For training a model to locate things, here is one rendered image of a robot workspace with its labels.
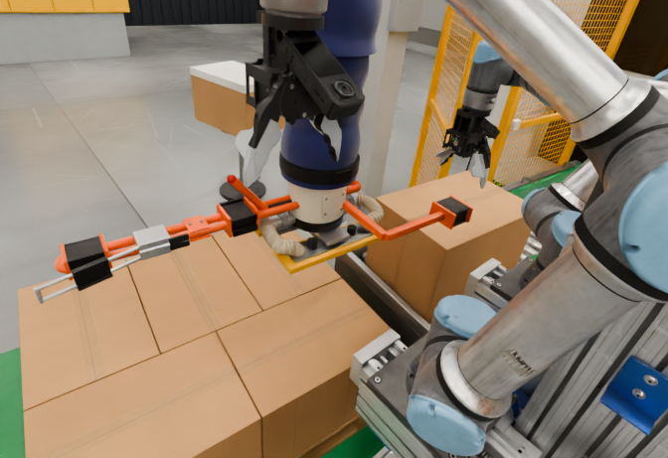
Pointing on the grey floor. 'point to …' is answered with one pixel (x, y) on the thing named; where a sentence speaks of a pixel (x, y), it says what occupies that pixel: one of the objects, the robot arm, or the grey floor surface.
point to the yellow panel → (62, 9)
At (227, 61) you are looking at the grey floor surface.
